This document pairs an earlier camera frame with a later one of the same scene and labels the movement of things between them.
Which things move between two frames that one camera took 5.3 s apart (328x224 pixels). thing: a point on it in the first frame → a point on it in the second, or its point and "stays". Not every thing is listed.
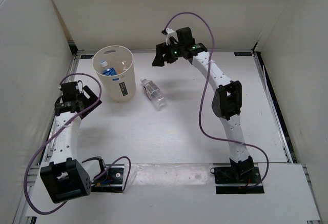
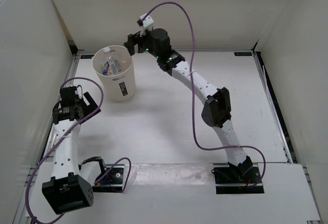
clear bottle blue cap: [125, 65] → [122, 56]
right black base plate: [227, 182] stays
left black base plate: [110, 181] stays
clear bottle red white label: [154, 94] → [114, 68]
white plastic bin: [121, 88] stays
